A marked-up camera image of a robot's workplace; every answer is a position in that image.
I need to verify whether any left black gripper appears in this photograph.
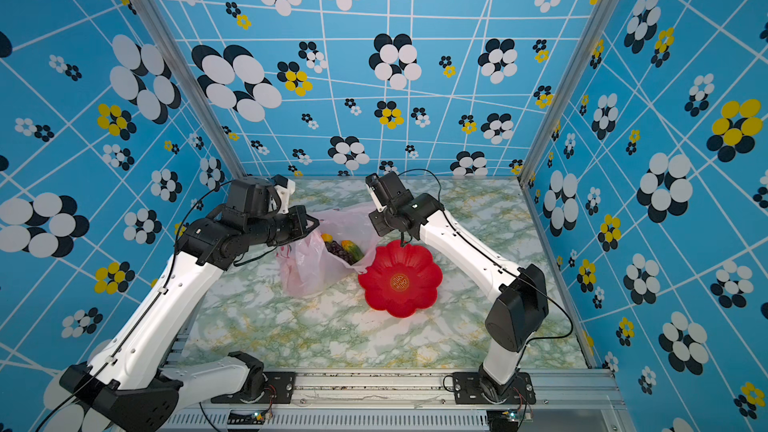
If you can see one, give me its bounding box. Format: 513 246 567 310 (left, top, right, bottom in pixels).
251 203 323 247

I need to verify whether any pink printed plastic bag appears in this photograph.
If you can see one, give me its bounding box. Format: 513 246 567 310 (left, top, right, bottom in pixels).
276 203 380 297

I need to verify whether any dark purple grape bunch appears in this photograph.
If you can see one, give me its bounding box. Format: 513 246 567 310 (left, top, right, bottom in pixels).
325 241 357 265

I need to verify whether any green orange papaya fruit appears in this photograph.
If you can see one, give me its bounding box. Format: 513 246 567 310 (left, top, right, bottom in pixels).
341 240 364 265

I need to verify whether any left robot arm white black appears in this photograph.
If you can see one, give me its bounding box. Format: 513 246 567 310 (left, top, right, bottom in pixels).
59 205 320 431

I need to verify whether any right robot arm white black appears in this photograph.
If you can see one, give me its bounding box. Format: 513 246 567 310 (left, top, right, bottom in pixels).
370 190 549 403

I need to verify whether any red flower-shaped plate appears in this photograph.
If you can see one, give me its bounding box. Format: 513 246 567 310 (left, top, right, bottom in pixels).
358 241 443 319

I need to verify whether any left green circuit board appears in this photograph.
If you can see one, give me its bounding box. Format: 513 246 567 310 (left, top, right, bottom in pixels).
227 411 270 426

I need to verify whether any green circuit board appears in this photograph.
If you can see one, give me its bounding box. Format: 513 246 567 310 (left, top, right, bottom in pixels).
487 410 521 432
227 411 270 426

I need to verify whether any right green circuit board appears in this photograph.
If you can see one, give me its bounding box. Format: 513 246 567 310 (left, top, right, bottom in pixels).
487 410 521 432

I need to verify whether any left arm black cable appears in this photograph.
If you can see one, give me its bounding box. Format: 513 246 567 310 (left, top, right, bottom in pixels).
167 179 235 289

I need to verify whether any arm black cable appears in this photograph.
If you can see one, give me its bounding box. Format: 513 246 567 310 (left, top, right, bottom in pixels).
167 179 235 289
395 167 575 343

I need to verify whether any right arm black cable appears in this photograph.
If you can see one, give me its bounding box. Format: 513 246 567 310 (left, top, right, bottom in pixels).
395 167 575 343

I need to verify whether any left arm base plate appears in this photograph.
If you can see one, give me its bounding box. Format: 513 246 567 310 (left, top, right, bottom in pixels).
241 372 297 405

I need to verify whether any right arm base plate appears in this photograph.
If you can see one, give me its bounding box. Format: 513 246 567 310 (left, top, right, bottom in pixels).
450 372 537 406

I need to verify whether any aluminium front rail frame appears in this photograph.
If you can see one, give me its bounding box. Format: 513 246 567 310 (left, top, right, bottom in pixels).
162 369 636 431

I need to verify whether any right aluminium corner post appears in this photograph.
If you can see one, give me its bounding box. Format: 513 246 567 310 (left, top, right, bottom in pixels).
518 0 620 185

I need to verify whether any aluminium corner post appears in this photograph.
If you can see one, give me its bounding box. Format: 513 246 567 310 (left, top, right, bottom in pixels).
131 0 246 178
518 0 620 185

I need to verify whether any left aluminium corner post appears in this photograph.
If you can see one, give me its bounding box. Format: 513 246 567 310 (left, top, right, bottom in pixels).
131 0 246 178

